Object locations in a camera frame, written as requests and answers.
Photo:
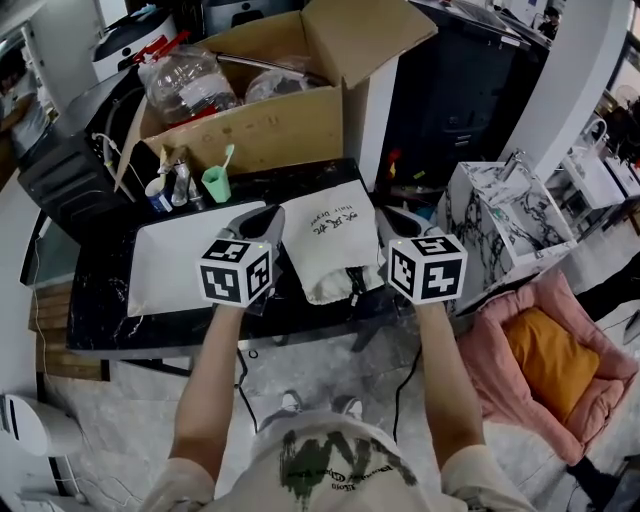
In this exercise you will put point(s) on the person's white printed shirt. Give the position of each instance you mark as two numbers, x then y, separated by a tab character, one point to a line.
340	475

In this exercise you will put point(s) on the pink padded pet bed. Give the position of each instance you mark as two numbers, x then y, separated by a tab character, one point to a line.
500	380

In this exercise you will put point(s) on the small chrome tap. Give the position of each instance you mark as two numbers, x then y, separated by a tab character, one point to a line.
181	185

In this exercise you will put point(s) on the person's left forearm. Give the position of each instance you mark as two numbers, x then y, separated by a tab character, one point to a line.
210	390

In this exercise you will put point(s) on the white and black appliance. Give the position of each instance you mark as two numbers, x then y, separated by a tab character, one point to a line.
135	45

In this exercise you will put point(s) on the person's right forearm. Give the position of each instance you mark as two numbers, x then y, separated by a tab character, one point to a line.
447	390

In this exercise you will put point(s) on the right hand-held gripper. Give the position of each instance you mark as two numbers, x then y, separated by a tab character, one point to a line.
430	272

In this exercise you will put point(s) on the person's right shoe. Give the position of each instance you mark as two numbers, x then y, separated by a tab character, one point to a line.
353	407

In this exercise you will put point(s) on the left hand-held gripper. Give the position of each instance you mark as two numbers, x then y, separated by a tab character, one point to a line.
225	280

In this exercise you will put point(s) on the black marble table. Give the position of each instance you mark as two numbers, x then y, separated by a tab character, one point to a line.
100	300

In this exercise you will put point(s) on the person's shoe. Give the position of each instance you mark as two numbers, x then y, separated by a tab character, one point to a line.
291	401
353	407

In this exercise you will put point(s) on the clear plastic water jug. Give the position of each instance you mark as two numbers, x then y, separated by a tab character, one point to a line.
190	85

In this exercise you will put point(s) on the white marble sink cabinet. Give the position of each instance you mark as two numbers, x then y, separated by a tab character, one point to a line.
505	235

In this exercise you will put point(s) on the red hand tool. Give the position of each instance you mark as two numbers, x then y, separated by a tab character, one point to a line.
395	162

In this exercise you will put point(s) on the white metal frame table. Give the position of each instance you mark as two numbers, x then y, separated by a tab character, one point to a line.
595	180

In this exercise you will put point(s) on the green plastic cup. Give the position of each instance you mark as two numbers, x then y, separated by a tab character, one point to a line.
216	186

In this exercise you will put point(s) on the open cardboard box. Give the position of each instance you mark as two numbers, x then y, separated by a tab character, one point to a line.
280	135

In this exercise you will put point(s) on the orange cushion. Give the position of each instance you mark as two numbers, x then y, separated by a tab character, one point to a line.
550	360

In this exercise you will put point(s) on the tall black cabinet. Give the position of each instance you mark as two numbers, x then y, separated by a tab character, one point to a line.
465	100

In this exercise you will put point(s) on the clear plastic bag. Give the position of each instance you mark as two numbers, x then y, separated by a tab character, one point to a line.
280	80

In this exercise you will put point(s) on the white cylinder appliance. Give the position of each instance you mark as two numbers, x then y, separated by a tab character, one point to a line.
40	425

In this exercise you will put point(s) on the person's left shoe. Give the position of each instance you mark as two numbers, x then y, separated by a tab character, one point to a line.
291	401

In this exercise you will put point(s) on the wooden steps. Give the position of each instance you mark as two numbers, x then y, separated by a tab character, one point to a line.
55	330

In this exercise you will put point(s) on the green toothbrush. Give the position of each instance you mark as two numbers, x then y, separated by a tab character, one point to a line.
228	157

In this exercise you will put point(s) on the chrome sink faucet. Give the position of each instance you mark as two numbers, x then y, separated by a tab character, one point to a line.
511	164

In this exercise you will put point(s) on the blue and white cup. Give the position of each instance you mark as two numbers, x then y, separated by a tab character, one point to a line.
159	196

